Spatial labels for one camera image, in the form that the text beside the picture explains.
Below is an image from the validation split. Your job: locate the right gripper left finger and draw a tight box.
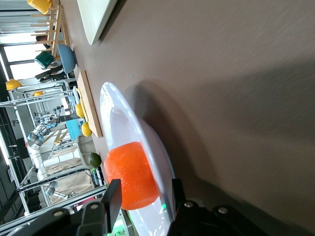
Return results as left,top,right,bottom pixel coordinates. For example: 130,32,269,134
101,178,123,234

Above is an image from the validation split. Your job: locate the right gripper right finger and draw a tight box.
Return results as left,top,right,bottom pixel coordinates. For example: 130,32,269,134
171,178,187,221

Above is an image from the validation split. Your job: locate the orange fruit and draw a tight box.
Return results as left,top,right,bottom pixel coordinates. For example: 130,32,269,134
103,141,160,211

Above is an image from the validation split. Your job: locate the pale lavender plate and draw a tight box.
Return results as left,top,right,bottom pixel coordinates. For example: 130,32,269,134
99,82,176,236

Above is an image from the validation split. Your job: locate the dark green lime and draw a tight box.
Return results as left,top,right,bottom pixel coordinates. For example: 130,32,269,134
88,152,102,168

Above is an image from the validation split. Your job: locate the grey compartment tray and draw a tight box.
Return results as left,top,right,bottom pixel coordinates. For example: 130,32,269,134
76,134,97,169

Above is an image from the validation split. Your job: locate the yellow lemon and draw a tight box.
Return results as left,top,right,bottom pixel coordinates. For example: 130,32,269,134
75,102,86,118
81,121,93,138

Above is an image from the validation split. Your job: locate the teal box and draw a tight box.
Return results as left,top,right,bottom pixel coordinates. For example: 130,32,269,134
65,119,82,141

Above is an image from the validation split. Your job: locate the wooden cutting board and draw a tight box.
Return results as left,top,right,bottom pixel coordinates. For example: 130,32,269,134
73,70,103,138

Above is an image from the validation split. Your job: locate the grey blue background robot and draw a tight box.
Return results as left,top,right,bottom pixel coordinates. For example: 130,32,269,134
26,105,63,150

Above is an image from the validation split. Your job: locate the blue bowl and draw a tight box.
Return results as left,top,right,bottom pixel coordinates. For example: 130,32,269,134
57,44,77,74

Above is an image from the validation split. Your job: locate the dark green cup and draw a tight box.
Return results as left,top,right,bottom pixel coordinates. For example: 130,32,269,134
34,51,56,69

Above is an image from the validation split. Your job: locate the cream bear print tray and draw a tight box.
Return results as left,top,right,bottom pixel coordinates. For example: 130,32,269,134
76,0,119,46

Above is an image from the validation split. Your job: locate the wooden drying rack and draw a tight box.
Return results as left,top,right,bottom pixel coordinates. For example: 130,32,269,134
31,0,72,53

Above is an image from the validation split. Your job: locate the yellow cup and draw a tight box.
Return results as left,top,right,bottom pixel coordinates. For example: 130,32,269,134
26,0,53,15

